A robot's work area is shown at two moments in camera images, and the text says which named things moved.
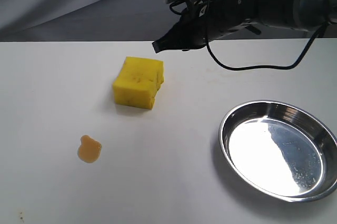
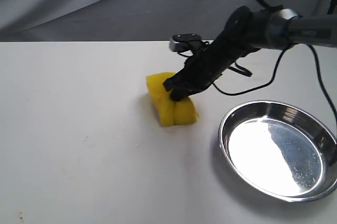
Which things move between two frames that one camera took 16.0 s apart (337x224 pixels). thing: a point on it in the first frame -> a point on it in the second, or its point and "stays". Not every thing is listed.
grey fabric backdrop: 105,6 stays
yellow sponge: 138,81 -> 170,113
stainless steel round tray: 280,149 stays
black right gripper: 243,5 -> 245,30
